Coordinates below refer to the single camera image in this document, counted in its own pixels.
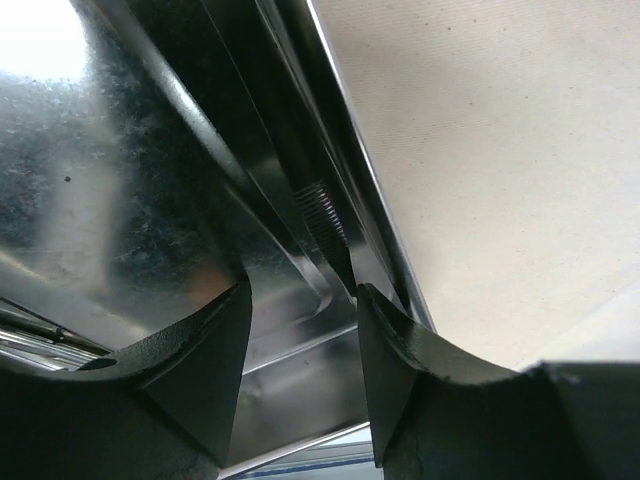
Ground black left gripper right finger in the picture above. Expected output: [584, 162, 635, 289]
[357, 284, 639, 479]

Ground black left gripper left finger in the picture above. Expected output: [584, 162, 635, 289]
[1, 283, 252, 479]

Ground metal instrument tray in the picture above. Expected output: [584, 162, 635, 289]
[1, 1, 431, 477]

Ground beige cloth wrap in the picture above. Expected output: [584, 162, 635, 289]
[316, 1, 639, 369]

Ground steel tweezers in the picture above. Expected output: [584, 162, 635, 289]
[204, 1, 356, 295]

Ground aluminium mounting rail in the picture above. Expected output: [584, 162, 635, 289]
[219, 423, 383, 479]

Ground steel small scissors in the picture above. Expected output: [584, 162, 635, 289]
[1, 300, 110, 371]

